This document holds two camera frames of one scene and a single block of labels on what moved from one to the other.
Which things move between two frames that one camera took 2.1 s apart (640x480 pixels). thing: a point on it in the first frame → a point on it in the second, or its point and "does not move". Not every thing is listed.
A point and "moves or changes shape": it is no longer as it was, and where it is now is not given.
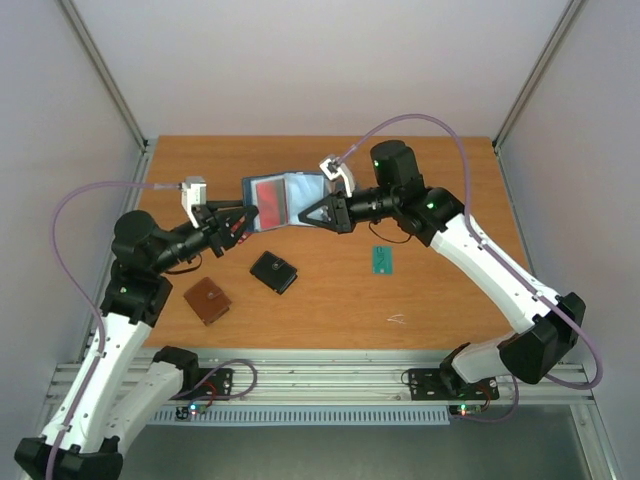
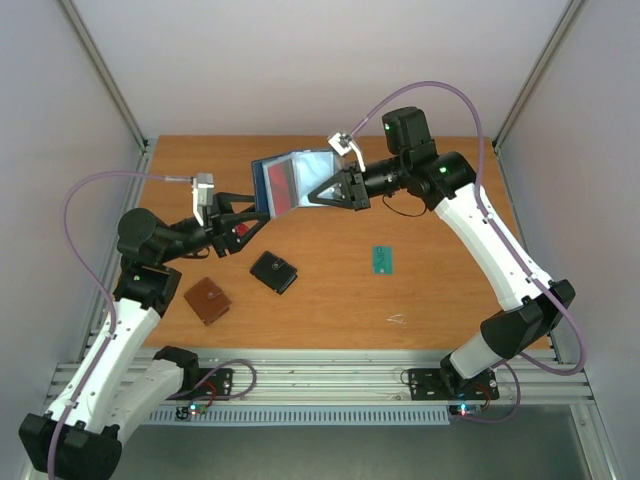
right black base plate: (448, 384) does not move
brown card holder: (207, 300) does not move
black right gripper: (342, 212) → (356, 188)
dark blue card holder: (279, 198) moves or changes shape
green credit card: (382, 260) does not move
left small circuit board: (185, 412) does not move
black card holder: (275, 272) does not move
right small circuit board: (464, 409) does not move
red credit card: (272, 203) → (283, 186)
